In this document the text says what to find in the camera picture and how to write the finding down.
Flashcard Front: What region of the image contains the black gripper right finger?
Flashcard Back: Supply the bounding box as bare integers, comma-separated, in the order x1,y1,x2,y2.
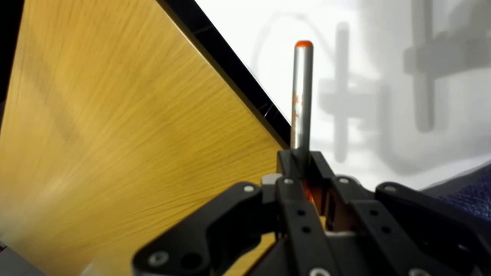
307,150,491,276

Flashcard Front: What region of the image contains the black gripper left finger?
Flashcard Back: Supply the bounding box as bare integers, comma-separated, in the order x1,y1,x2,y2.
130,148,340,276

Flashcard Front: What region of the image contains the orange and silver pen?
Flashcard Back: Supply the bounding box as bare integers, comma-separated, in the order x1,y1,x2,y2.
288,38,325,213

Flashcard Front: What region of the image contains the dark blue cloth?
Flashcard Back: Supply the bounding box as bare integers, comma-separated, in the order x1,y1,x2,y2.
423,159,491,226

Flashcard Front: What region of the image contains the white table board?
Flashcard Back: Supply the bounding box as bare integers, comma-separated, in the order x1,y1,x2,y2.
196,0,491,193

